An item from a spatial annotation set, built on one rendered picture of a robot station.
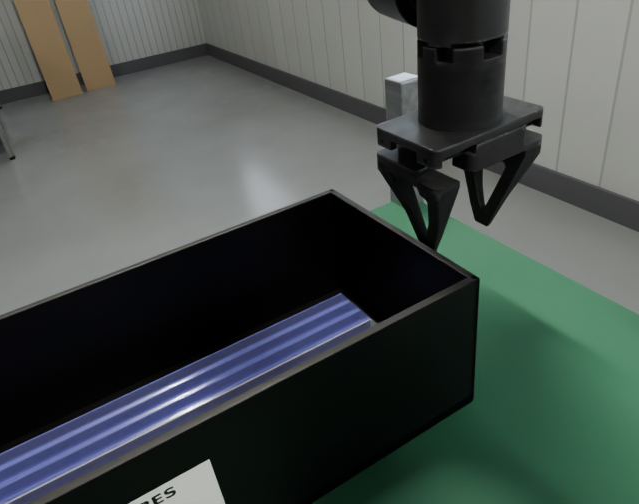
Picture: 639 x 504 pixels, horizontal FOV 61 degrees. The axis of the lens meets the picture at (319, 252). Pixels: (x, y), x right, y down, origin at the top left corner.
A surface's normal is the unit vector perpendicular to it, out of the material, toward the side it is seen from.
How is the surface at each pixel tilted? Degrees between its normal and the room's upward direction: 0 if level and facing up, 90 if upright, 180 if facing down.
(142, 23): 90
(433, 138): 1
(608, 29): 90
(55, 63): 80
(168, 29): 90
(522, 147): 91
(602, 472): 0
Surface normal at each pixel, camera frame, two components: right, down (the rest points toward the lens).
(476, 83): 0.17, 0.54
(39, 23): 0.48, 0.27
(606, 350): -0.11, -0.84
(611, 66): -0.86, 0.36
